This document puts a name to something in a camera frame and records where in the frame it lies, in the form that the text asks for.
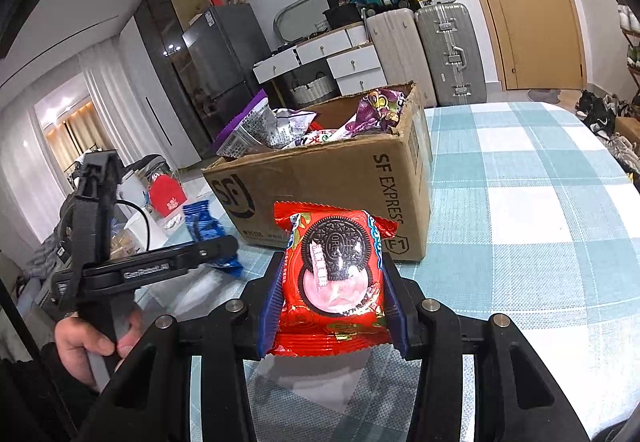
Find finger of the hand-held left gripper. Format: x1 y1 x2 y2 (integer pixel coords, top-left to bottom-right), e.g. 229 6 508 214
167 235 239 273

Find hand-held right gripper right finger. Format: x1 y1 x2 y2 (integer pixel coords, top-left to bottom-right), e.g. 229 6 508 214
382 262 591 442

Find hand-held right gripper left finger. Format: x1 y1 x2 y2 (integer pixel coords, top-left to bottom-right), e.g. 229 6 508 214
87 252 286 442

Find blue cookie packet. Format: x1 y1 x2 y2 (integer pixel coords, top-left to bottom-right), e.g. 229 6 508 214
182 199 244 279

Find red sandwich cookie packet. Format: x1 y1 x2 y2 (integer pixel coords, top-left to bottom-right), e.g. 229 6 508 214
266 201 403 359

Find brown cardboard box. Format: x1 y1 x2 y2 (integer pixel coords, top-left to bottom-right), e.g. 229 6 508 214
201 81 433 264

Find purple white snack packet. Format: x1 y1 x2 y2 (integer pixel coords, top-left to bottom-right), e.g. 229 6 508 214
214 90 318 158

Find red white candy packet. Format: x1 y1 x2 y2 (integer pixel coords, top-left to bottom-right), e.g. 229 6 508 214
280 127 346 150

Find person's left forearm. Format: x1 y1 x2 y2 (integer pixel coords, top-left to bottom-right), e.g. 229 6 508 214
0 342 103 442

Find person's left hand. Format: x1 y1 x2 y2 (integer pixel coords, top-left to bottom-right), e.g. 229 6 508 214
54 305 146 390

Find white side table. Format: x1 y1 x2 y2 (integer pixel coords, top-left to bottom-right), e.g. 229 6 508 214
112 182 241 303

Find red gift bag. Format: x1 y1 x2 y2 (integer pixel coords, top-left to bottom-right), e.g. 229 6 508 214
148 172 186 218

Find white curtain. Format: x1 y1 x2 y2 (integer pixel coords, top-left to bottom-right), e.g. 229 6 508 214
80 42 151 168

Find white wardrobe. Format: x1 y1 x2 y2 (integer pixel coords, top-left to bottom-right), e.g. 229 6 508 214
117 15 176 153

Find grey refrigerator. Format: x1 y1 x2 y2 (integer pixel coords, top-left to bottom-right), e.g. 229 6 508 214
181 3 273 158

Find woven laundry basket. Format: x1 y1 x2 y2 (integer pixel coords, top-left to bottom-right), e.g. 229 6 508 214
287 72 341 106

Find dark glass cabinet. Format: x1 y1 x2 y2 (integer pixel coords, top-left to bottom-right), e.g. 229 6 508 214
134 0 211 158

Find white drawer desk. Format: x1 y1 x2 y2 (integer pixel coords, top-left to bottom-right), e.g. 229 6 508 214
252 20 388 96

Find black storage case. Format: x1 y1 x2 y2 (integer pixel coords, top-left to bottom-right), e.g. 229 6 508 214
322 5 363 28

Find beige suitcase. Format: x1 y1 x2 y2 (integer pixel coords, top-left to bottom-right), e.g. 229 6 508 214
365 7 436 108

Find silver suitcase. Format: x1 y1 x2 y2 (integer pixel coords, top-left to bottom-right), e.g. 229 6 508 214
414 2 488 107

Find heap of worn shoes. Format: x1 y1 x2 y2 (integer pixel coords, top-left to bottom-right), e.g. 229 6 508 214
575 90 640 183

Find small cardboard carton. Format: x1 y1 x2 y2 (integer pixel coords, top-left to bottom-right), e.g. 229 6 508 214
614 116 640 143

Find wooden door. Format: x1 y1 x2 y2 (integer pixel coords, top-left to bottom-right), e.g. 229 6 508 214
445 0 586 92

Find wooden shoe rack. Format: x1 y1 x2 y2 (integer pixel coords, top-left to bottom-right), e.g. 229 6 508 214
602 0 640 103

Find black cable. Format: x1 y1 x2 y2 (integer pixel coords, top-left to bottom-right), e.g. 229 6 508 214
117 201 152 254

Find grey oval frame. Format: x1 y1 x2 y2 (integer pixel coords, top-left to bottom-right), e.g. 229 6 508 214
272 0 333 43

